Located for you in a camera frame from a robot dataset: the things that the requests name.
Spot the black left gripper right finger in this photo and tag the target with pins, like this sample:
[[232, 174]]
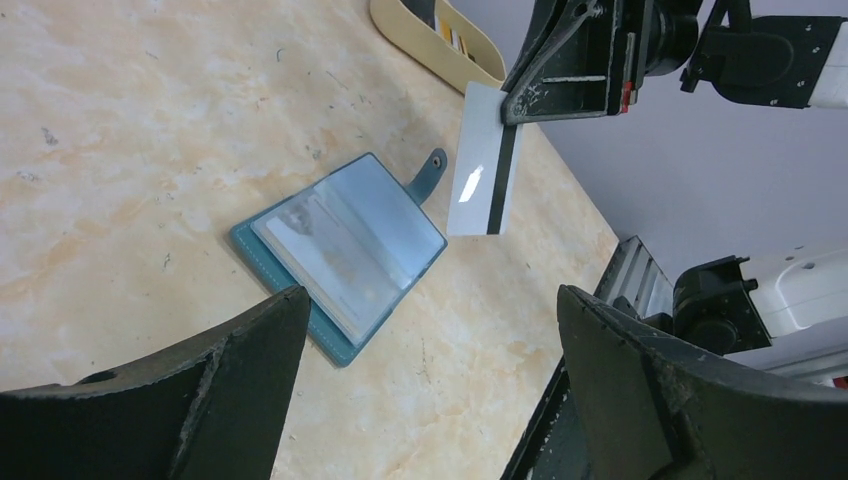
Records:
[[653, 406]]

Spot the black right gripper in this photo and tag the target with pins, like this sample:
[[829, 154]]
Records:
[[563, 68]]

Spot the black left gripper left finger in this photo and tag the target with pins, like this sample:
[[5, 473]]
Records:
[[212, 406]]

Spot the white magnetic stripe card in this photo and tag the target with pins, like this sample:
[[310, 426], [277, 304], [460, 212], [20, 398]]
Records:
[[485, 167]]

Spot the teal leather card holder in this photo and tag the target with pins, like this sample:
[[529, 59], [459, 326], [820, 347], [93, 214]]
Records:
[[358, 240]]

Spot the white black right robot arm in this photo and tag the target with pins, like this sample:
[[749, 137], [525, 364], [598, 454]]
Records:
[[698, 177]]

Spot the cards in tray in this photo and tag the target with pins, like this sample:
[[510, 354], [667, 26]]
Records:
[[451, 36]]

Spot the beige card tray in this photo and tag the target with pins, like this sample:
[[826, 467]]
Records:
[[406, 24]]

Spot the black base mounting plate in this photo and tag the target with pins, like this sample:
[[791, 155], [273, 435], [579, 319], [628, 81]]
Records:
[[553, 445]]

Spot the aluminium frame rail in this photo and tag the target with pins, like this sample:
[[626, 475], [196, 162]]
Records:
[[634, 284]]

